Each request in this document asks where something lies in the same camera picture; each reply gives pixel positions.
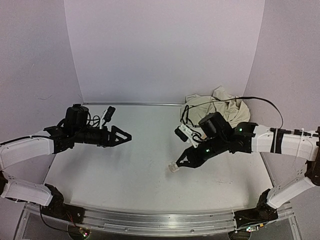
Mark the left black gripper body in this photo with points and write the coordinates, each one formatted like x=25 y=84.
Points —
x=82 y=136

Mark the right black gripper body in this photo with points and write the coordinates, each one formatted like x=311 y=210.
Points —
x=196 y=156

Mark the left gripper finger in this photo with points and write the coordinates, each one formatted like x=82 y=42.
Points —
x=118 y=136
x=103 y=146

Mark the clear nail polish bottle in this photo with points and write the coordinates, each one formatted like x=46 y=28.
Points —
x=173 y=167

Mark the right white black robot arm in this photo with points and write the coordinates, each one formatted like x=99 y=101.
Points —
x=250 y=137

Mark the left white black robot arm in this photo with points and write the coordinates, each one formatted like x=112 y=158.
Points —
x=24 y=148

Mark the beige jacket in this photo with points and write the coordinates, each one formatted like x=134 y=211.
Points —
x=196 y=107

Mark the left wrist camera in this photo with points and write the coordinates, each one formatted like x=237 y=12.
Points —
x=106 y=116

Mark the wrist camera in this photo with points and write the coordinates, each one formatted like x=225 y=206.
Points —
x=188 y=135
x=106 y=116

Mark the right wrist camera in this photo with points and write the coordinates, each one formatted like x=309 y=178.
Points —
x=188 y=135

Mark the aluminium front rail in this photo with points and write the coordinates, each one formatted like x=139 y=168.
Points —
x=164 y=224

